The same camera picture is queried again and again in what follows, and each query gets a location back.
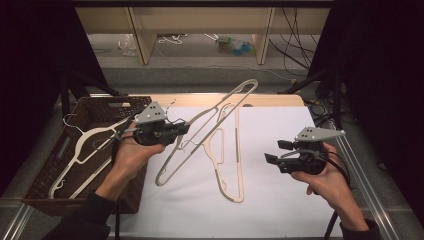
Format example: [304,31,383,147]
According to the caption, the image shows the metal floor rail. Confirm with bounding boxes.
[0,202,35,240]
[328,121,403,240]

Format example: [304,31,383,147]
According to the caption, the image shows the black floor cables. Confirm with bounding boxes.
[304,99,338,136]

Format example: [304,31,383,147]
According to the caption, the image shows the light wooden shelf unit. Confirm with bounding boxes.
[75,6,332,66]

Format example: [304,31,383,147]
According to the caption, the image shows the white cord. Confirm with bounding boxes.
[157,33,188,46]

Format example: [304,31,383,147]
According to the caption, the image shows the person's left hand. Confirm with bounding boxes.
[107,127,166,188]

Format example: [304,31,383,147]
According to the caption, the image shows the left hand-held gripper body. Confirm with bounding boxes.
[114,100,188,147]

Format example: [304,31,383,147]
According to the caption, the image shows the person's right hand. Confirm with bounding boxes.
[290,142,355,210]

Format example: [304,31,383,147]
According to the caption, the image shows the colourful plastic package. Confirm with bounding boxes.
[215,35,257,57]

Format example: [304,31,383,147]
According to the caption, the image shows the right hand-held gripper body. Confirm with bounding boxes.
[278,126,347,176]

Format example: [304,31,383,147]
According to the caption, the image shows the left hand-held gripper cable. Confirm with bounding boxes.
[111,113,139,240]

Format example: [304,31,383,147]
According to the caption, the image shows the hand-held gripper cable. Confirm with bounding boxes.
[316,149,353,240]
[111,113,139,240]

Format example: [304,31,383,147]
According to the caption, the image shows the right hand-held gripper cable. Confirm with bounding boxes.
[316,149,353,240]

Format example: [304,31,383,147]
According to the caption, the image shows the cream plastic clothes hanger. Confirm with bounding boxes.
[154,78,260,187]
[179,102,246,204]
[48,113,139,200]

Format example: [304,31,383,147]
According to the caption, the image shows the hanging black cables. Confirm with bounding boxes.
[268,7,322,78]

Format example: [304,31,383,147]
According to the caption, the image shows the clear plastic bag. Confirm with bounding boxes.
[117,33,138,58]

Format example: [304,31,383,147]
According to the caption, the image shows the dark curtain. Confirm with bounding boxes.
[307,0,424,228]
[0,0,108,198]

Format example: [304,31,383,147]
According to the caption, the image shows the brown woven basket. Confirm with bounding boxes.
[22,95,154,216]

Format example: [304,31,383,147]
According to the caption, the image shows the black metal stand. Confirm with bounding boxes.
[278,67,345,132]
[60,70,128,126]

